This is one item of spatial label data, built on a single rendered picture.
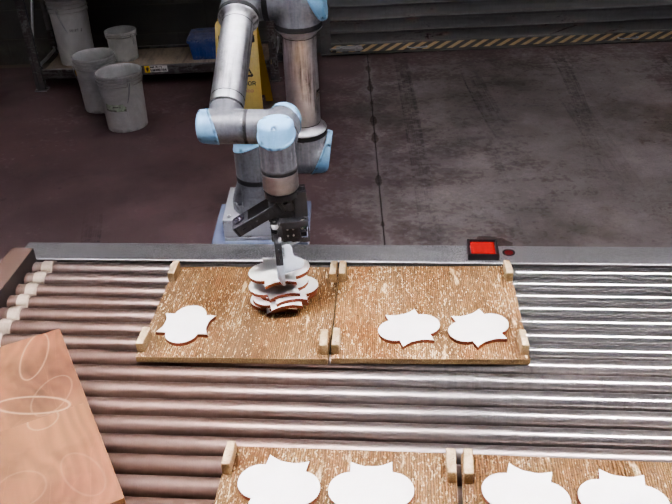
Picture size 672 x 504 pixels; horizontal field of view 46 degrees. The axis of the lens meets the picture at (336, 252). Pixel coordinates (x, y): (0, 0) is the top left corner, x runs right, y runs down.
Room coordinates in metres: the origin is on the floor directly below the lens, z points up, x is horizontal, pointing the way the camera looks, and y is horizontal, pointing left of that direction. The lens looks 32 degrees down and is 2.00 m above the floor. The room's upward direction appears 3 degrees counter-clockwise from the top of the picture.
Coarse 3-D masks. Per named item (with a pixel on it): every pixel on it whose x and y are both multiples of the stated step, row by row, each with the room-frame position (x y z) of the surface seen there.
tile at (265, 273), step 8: (264, 264) 1.51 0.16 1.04; (272, 264) 1.51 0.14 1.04; (304, 264) 1.50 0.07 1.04; (256, 272) 1.48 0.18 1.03; (264, 272) 1.48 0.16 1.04; (272, 272) 1.48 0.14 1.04; (296, 272) 1.47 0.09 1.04; (304, 272) 1.47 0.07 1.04; (256, 280) 1.45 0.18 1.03; (264, 280) 1.45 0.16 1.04; (272, 280) 1.45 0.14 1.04; (288, 280) 1.44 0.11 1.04
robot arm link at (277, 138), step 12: (264, 120) 1.49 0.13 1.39; (276, 120) 1.49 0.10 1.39; (288, 120) 1.48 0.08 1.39; (264, 132) 1.46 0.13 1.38; (276, 132) 1.45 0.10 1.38; (288, 132) 1.46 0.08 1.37; (264, 144) 1.46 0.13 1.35; (276, 144) 1.45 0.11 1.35; (288, 144) 1.46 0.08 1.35; (264, 156) 1.46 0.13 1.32; (276, 156) 1.45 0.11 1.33; (288, 156) 1.46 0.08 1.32; (264, 168) 1.46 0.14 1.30; (276, 168) 1.45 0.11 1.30; (288, 168) 1.46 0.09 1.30
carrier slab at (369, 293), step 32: (352, 288) 1.54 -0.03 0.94; (384, 288) 1.54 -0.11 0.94; (416, 288) 1.53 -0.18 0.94; (448, 288) 1.52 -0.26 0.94; (480, 288) 1.52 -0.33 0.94; (512, 288) 1.51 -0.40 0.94; (352, 320) 1.42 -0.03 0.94; (384, 320) 1.41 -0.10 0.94; (448, 320) 1.40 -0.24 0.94; (512, 320) 1.39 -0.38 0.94; (352, 352) 1.31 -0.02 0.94; (384, 352) 1.30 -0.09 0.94; (416, 352) 1.30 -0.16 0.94; (448, 352) 1.29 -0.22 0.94; (480, 352) 1.29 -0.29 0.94; (512, 352) 1.28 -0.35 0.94
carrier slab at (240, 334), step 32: (192, 288) 1.58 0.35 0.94; (224, 288) 1.57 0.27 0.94; (320, 288) 1.55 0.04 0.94; (160, 320) 1.46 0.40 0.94; (224, 320) 1.44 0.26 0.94; (256, 320) 1.44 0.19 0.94; (288, 320) 1.43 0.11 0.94; (320, 320) 1.43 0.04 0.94; (160, 352) 1.34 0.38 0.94; (192, 352) 1.34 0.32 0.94; (224, 352) 1.33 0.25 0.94; (256, 352) 1.33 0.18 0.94; (288, 352) 1.32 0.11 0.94
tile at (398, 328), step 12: (408, 312) 1.43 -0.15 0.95; (384, 324) 1.39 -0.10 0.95; (396, 324) 1.38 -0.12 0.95; (408, 324) 1.38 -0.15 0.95; (420, 324) 1.38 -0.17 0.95; (432, 324) 1.38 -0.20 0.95; (384, 336) 1.34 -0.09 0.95; (396, 336) 1.34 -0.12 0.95; (408, 336) 1.34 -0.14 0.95; (420, 336) 1.34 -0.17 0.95
